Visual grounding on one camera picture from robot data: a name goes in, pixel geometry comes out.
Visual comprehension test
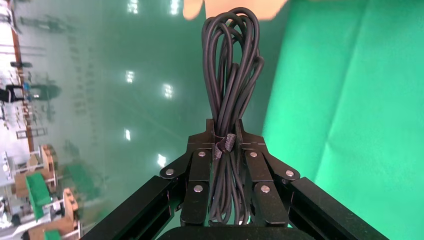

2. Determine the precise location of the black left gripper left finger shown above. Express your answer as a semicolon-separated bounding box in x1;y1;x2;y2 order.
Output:
159;119;216;227

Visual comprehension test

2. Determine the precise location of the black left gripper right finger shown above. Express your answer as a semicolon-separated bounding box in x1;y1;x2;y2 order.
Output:
235;119;301;228

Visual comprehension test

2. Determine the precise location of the black data cable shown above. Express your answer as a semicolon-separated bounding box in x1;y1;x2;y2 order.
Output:
201;7;265;227

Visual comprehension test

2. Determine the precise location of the orange cardboard mailer box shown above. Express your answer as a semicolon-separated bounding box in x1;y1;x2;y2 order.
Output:
182;0;290;21

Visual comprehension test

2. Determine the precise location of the green table cloth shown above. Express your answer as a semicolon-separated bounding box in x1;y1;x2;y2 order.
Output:
261;0;424;240

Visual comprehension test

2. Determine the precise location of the open brown cardboard carton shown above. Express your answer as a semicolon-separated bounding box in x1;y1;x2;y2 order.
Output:
62;188;82;233

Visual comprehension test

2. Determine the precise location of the green cloth covered table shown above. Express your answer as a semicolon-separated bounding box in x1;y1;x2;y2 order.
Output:
24;172;53;223

